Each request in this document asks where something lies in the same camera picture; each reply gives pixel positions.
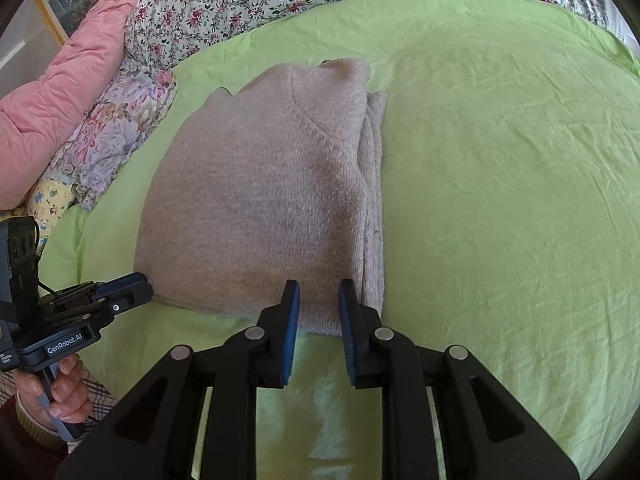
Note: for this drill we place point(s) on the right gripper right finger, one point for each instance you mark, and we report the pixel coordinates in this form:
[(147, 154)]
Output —
[(444, 415)]

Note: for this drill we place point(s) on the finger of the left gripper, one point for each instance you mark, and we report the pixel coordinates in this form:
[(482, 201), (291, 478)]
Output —
[(121, 298), (117, 283)]

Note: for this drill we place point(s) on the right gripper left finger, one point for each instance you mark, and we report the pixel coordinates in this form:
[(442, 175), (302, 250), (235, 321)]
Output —
[(194, 398)]

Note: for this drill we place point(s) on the beige knit sweater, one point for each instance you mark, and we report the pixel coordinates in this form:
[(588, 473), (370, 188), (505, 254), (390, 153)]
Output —
[(278, 181)]

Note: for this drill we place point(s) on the left forearm maroon sleeve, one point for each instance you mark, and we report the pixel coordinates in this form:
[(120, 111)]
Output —
[(28, 450)]

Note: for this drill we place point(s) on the left hand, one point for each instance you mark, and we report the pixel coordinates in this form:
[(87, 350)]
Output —
[(70, 402)]

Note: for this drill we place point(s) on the plaid cloth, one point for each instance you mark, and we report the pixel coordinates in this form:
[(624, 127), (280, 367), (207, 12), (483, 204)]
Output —
[(102, 404)]

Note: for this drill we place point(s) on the yellow patterned cloth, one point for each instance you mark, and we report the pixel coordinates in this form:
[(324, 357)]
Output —
[(47, 202)]

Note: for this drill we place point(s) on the large-flower pastel pillow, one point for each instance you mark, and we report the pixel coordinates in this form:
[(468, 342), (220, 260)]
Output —
[(120, 120)]

